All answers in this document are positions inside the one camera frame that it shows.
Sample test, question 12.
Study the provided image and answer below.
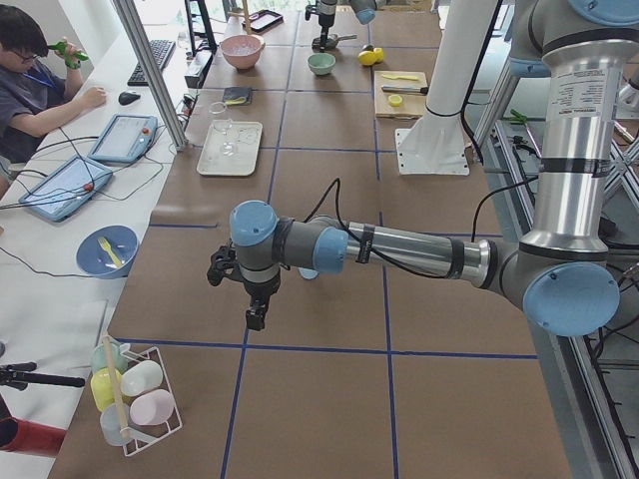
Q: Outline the seated person grey shirt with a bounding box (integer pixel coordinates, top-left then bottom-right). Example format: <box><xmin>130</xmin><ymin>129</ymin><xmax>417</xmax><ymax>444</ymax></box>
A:
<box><xmin>0</xmin><ymin>9</ymin><xmax>108</xmax><ymax>201</ymax></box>

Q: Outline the black computer mouse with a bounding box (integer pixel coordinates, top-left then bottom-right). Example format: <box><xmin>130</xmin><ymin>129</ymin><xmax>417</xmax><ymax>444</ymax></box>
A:
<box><xmin>118</xmin><ymin>91</ymin><xmax>141</xmax><ymax>106</ymax></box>

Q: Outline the wooden cutting board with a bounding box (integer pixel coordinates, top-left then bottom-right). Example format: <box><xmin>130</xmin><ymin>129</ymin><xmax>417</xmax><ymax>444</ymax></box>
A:
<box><xmin>373</xmin><ymin>71</ymin><xmax>428</xmax><ymax>119</ymax></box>

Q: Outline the near teach pendant tablet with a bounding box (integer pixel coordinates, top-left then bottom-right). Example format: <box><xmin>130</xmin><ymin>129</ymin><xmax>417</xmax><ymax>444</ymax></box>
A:
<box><xmin>18</xmin><ymin>155</ymin><xmax>113</xmax><ymax>223</ymax></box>

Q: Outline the cream bear tray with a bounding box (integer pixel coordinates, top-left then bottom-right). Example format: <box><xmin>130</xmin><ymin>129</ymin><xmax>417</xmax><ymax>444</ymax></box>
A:
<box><xmin>196</xmin><ymin>120</ymin><xmax>263</xmax><ymax>177</ymax></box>

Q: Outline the red cylinder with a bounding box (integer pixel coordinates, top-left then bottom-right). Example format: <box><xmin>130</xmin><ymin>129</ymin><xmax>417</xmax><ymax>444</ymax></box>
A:
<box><xmin>1</xmin><ymin>417</ymin><xmax>66</xmax><ymax>457</ymax></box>

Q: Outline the yellow cup in rack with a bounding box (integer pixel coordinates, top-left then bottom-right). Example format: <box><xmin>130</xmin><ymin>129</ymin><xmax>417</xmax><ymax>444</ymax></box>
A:
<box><xmin>90</xmin><ymin>367</ymin><xmax>115</xmax><ymax>412</ymax></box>

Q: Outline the metal muddler rod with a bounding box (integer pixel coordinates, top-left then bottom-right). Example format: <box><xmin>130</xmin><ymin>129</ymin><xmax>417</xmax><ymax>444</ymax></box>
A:
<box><xmin>380</xmin><ymin>85</ymin><xmax>429</xmax><ymax>96</ymax></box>

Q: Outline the grey folded cloth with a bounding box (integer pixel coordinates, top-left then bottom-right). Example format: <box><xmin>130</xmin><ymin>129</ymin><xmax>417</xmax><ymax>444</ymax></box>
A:
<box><xmin>222</xmin><ymin>86</ymin><xmax>253</xmax><ymax>106</ymax></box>

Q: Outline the light blue cup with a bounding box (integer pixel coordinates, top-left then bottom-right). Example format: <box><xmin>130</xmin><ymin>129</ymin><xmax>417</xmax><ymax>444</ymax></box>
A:
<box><xmin>298</xmin><ymin>267</ymin><xmax>319</xmax><ymax>280</ymax></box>

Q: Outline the black keyboard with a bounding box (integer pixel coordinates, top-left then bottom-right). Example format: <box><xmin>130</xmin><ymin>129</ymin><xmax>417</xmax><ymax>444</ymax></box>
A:
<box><xmin>126</xmin><ymin>39</ymin><xmax>178</xmax><ymax>88</ymax></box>

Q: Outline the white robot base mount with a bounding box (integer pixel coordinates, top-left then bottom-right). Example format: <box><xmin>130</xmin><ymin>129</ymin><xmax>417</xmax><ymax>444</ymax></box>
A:
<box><xmin>396</xmin><ymin>0</ymin><xmax>501</xmax><ymax>176</ymax></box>

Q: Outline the green cup in rack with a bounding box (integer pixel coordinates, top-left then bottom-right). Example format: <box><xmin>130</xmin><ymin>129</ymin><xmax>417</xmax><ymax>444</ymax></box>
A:
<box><xmin>90</xmin><ymin>340</ymin><xmax>128</xmax><ymax>374</ymax></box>

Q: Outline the metal ice scoop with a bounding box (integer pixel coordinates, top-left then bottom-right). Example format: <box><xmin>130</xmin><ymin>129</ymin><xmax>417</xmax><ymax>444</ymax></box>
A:
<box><xmin>312</xmin><ymin>34</ymin><xmax>357</xmax><ymax>51</ymax></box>

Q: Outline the yellow plastic fork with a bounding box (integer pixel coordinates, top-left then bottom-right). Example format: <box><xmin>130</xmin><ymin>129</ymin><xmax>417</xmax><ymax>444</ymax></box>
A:
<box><xmin>98</xmin><ymin>237</ymin><xmax>123</xmax><ymax>269</ymax></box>

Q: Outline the blue bowl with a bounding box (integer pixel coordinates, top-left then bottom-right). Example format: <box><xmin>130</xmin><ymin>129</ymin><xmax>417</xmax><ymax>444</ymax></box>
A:
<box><xmin>76</xmin><ymin>225</ymin><xmax>139</xmax><ymax>279</ymax></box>

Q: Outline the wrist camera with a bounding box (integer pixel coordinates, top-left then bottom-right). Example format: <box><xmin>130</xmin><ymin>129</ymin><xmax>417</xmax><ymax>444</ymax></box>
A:
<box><xmin>305</xmin><ymin>3</ymin><xmax>319</xmax><ymax>21</ymax></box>
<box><xmin>207</xmin><ymin>239</ymin><xmax>243</xmax><ymax>286</ymax></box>

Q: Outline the pink cup in rack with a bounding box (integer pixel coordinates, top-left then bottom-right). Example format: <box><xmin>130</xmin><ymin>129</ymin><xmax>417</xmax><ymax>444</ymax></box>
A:
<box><xmin>130</xmin><ymin>389</ymin><xmax>175</xmax><ymax>426</ymax></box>

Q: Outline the pink bowl with ice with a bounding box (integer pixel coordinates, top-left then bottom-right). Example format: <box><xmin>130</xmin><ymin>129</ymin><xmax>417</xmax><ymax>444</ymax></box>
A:
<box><xmin>220</xmin><ymin>35</ymin><xmax>266</xmax><ymax>70</ymax></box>

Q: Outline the yellow lemon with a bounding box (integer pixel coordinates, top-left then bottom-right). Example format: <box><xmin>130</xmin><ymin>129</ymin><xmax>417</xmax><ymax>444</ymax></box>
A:
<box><xmin>370</xmin><ymin>47</ymin><xmax>384</xmax><ymax>65</ymax></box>
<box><xmin>357</xmin><ymin>50</ymin><xmax>377</xmax><ymax>67</ymax></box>

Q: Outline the black tripod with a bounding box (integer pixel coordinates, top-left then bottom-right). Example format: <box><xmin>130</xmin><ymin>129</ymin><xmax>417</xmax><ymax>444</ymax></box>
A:
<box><xmin>1</xmin><ymin>361</ymin><xmax>86</xmax><ymax>391</ymax></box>

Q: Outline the far teach pendant tablet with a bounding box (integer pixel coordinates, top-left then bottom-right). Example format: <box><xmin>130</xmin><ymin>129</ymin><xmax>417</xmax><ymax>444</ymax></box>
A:
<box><xmin>88</xmin><ymin>114</ymin><xmax>159</xmax><ymax>165</ymax></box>

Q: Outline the wooden rack handle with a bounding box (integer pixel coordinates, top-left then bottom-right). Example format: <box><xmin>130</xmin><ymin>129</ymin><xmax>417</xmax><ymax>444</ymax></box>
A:
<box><xmin>102</xmin><ymin>334</ymin><xmax>131</xmax><ymax>443</ymax></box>

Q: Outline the white cup in rack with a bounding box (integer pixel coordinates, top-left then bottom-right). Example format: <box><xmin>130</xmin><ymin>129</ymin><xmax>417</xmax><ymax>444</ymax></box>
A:
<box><xmin>120</xmin><ymin>360</ymin><xmax>164</xmax><ymax>397</ymax></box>

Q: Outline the wine glass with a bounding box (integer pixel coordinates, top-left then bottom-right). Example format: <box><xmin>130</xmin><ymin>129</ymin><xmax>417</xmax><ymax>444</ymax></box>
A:
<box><xmin>209</xmin><ymin>101</ymin><xmax>237</xmax><ymax>157</ymax></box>

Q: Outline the pale blue cup in rack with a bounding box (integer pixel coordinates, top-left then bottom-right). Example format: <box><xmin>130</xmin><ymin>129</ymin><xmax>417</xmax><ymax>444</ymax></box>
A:
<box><xmin>100</xmin><ymin>403</ymin><xmax>132</xmax><ymax>446</ymax></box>

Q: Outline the white wire cup rack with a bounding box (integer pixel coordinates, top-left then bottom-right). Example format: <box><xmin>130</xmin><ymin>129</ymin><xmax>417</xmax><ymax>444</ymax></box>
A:
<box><xmin>100</xmin><ymin>335</ymin><xmax>183</xmax><ymax>457</ymax></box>

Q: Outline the half lemon slice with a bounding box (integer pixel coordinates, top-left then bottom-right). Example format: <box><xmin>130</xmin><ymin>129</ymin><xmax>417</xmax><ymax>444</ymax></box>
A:
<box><xmin>387</xmin><ymin>94</ymin><xmax>403</xmax><ymax>108</ymax></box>

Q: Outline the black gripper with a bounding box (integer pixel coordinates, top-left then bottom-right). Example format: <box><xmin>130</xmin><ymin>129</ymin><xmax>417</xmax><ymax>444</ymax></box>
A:
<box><xmin>240</xmin><ymin>266</ymin><xmax>281</xmax><ymax>330</ymax></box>
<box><xmin>319</xmin><ymin>13</ymin><xmax>335</xmax><ymax>50</ymax></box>

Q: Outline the teach pendant tablet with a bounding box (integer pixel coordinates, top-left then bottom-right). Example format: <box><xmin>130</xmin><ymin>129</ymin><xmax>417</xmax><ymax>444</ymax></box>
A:
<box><xmin>88</xmin><ymin>114</ymin><xmax>159</xmax><ymax>165</ymax></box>
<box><xmin>18</xmin><ymin>155</ymin><xmax>113</xmax><ymax>223</ymax></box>

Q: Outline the green bowl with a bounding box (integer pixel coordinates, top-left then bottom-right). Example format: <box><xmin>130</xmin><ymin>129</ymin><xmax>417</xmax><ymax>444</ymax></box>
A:
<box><xmin>307</xmin><ymin>52</ymin><xmax>336</xmax><ymax>76</ymax></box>

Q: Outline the yellow plastic knife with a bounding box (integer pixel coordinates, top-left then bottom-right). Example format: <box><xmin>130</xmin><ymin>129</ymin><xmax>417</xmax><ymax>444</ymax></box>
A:
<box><xmin>380</xmin><ymin>74</ymin><xmax>420</xmax><ymax>81</ymax></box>

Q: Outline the aluminium frame post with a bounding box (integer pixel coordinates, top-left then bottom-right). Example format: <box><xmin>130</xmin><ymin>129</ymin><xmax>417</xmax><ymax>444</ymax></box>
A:
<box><xmin>114</xmin><ymin>0</ymin><xmax>188</xmax><ymax>152</ymax></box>

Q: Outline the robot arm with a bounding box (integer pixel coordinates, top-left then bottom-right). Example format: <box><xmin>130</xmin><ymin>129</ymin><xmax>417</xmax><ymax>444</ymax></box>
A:
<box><xmin>305</xmin><ymin>0</ymin><xmax>386</xmax><ymax>52</ymax></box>
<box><xmin>208</xmin><ymin>1</ymin><xmax>638</xmax><ymax>336</ymax></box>

